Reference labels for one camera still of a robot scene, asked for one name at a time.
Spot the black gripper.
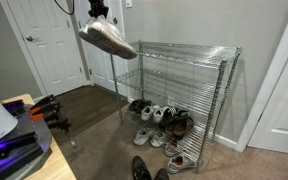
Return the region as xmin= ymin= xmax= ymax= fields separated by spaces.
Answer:
xmin=88 ymin=0 xmax=109 ymax=18

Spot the white velcro sneaker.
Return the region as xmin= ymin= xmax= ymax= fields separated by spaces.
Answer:
xmin=79 ymin=15 xmax=137 ymax=60

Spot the white panel door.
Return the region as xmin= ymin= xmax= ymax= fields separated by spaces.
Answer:
xmin=0 ymin=0 xmax=88 ymax=96

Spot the black orange clamp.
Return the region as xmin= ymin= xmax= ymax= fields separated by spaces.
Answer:
xmin=28 ymin=94 xmax=61 ymax=120

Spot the black striped sandal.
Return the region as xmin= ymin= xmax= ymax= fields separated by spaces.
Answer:
xmin=158 ymin=106 xmax=189 ymax=127

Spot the white sneaker floor right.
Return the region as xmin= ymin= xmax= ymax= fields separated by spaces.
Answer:
xmin=133 ymin=128 xmax=154 ymax=145

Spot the dark brown shoe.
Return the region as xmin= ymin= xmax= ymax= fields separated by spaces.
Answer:
xmin=166 ymin=116 xmax=194 ymax=140

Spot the white grey sneaker floor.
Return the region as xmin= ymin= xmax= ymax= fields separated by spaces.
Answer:
xmin=150 ymin=131 xmax=169 ymax=148

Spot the white sneaker orange insole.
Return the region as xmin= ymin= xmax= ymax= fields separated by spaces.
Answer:
xmin=165 ymin=141 xmax=180 ymax=157
xmin=167 ymin=155 xmax=197 ymax=174

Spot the wooden table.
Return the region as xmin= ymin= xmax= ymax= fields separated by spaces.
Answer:
xmin=0 ymin=93 xmax=78 ymax=180

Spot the black sneaker left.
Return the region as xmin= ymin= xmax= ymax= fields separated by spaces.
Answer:
xmin=132 ymin=155 xmax=152 ymax=180

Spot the white closet door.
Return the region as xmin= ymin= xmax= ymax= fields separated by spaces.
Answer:
xmin=248 ymin=60 xmax=288 ymax=153

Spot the chrome wire shoe rack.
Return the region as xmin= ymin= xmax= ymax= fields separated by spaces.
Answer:
xmin=114 ymin=41 xmax=241 ymax=170

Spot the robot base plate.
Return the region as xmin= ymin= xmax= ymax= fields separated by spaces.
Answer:
xmin=0 ymin=99 xmax=52 ymax=180

